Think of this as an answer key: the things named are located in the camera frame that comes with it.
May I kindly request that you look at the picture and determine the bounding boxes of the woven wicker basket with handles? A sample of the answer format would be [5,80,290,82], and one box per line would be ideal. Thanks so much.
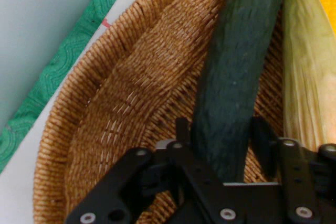
[32,0,287,224]

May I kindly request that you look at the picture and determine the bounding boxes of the dark green toy cucumber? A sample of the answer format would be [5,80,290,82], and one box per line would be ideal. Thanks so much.
[192,0,287,183]

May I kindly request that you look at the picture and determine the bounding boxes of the yellow toy corn cob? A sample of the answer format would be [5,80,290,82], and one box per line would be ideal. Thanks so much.
[281,0,336,153]

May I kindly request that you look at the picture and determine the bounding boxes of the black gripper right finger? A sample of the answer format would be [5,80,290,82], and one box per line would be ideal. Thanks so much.
[250,116,336,224]

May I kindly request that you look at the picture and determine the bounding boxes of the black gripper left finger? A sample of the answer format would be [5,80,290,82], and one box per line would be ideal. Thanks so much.
[64,117,224,224]

